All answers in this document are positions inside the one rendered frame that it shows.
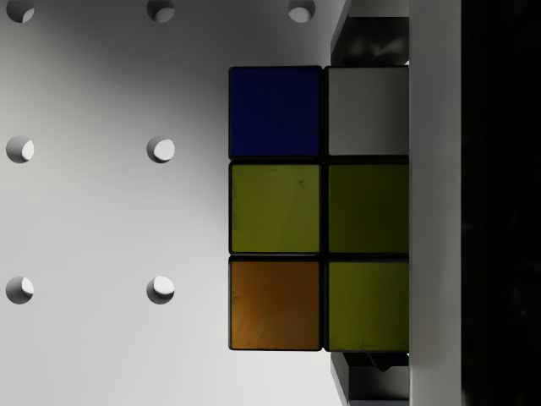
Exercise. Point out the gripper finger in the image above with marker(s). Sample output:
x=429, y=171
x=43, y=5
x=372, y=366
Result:
x=372, y=42
x=376, y=380

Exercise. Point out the puzzle cube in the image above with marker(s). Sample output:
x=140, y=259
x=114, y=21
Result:
x=274, y=207

